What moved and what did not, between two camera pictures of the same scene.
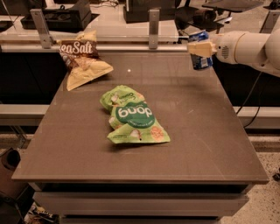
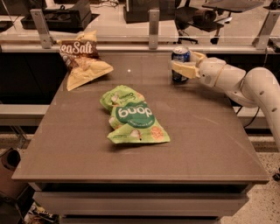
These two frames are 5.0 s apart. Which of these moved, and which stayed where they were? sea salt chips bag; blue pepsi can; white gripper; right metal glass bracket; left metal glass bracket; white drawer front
Moved: blue pepsi can; white gripper
Stayed: left metal glass bracket; right metal glass bracket; sea salt chips bag; white drawer front
